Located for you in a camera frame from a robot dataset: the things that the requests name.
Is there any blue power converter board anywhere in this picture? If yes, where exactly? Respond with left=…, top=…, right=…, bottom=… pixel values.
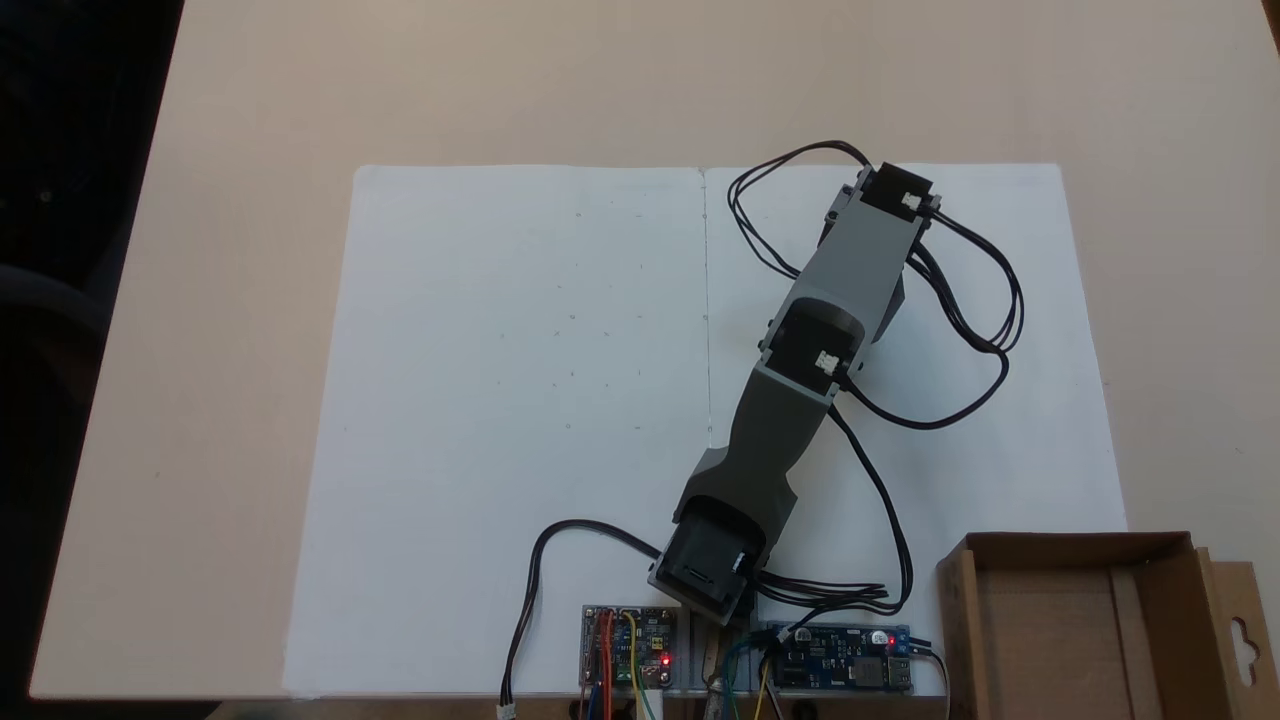
left=765, top=624, right=914, bottom=694

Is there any small controller circuit board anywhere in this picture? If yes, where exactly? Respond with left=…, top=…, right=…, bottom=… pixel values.
left=581, top=605, right=678, bottom=692

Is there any red jumper wire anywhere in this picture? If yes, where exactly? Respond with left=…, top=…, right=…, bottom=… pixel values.
left=592, top=612, right=614, bottom=720

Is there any white paper sheet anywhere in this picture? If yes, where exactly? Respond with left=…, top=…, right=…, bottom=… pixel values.
left=703, top=163, right=1129, bottom=697
left=283, top=165, right=713, bottom=699

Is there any yellow jumper wire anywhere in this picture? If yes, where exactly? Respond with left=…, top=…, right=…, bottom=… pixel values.
left=622, top=612, right=669, bottom=720

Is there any black motor cable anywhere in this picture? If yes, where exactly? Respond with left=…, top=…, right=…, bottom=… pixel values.
left=845, top=205, right=1024, bottom=432
left=727, top=140, right=876, bottom=283
left=755, top=405, right=916, bottom=614

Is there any open cardboard box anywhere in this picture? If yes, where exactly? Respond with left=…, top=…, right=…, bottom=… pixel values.
left=937, top=532, right=1266, bottom=720

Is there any black cable white connector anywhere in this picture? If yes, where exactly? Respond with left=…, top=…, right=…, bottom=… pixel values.
left=498, top=519, right=663, bottom=719

